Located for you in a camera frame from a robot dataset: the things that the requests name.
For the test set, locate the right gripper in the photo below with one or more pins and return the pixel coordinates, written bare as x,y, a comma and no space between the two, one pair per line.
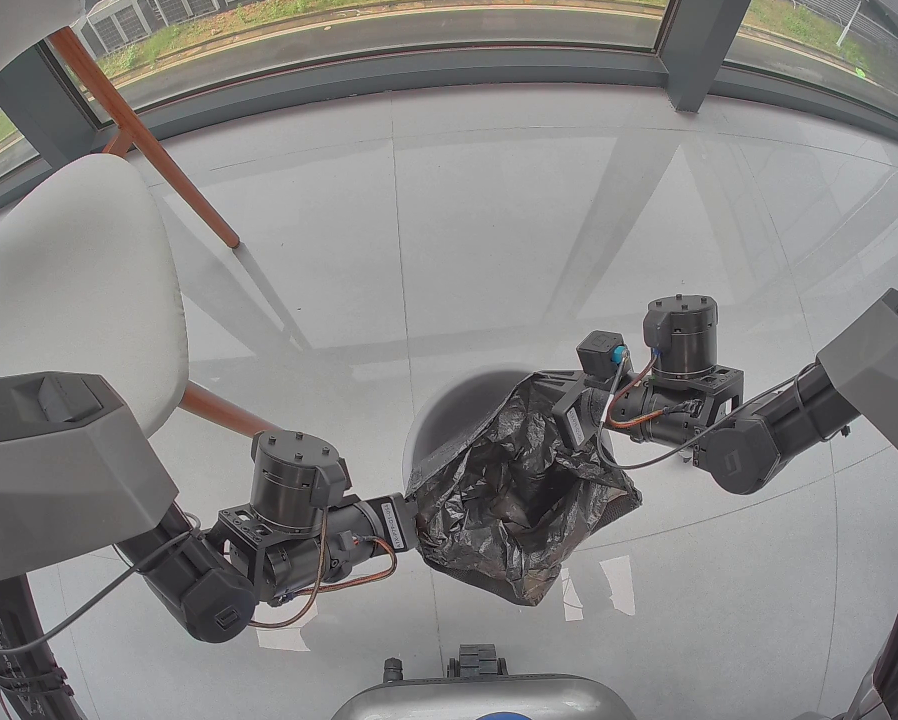
629,413

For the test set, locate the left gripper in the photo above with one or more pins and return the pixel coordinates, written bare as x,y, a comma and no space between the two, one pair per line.
366,526

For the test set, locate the black plastic bag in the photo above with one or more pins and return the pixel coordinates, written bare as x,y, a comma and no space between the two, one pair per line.
494,477

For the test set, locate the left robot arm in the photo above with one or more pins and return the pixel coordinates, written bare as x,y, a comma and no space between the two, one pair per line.
59,469

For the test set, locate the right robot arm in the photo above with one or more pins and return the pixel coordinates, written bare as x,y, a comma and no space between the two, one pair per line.
861,357

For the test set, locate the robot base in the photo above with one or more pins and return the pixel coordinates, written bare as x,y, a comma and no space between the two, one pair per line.
486,694

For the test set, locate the white trash bin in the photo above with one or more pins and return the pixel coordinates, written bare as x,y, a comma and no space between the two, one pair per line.
456,409

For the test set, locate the white chair with wooden legs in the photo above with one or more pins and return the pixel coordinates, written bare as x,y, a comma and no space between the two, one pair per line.
74,289

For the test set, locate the window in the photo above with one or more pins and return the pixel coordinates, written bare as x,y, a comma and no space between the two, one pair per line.
419,34

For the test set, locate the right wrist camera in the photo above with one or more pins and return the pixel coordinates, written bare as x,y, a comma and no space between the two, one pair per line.
596,353

